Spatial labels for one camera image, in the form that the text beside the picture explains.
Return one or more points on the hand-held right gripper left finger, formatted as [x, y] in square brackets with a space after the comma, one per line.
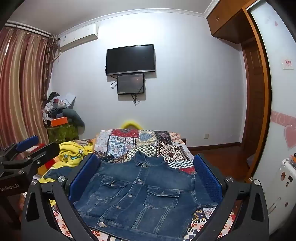
[85, 177]

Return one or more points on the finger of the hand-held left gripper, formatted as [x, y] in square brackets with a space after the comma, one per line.
[27, 141]
[45, 151]

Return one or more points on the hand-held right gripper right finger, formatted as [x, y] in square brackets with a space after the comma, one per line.
[208, 178]

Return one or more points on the blue denim jacket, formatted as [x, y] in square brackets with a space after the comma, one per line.
[138, 192]

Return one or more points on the yellow cartoon blanket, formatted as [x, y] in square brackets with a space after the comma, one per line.
[69, 153]

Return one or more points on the green cloth covered table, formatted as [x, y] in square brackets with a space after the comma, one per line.
[62, 134]

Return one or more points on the orange box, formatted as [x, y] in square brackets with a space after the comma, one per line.
[59, 122]

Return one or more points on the pale blue bag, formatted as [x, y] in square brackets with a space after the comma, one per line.
[250, 161]

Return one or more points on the dark teal cloth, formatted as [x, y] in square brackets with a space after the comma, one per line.
[74, 114]

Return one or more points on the pile of clutter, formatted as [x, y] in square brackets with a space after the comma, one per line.
[56, 104]

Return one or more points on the patchwork printed blanket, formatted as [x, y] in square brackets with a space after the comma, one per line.
[161, 143]

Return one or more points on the striped red curtain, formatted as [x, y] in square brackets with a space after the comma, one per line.
[20, 81]

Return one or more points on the yellow plastic object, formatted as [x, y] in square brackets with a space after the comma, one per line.
[131, 124]

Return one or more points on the white appliance with stickers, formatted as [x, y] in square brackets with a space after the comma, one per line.
[283, 185]

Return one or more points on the wooden door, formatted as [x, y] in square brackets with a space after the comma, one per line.
[253, 99]

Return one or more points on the white wardrobe door panel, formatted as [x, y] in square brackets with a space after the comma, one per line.
[279, 97]

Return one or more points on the white air conditioner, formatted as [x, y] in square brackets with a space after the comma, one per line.
[78, 36]

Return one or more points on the wooden overhead cabinet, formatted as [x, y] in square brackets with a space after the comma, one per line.
[225, 20]

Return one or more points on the white wall outlet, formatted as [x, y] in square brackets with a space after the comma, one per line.
[206, 136]

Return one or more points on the wooden bed frame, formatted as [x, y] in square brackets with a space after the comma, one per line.
[184, 141]

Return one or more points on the small black wall monitor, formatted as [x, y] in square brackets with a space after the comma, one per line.
[130, 83]

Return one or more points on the black wall television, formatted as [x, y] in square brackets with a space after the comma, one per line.
[130, 59]

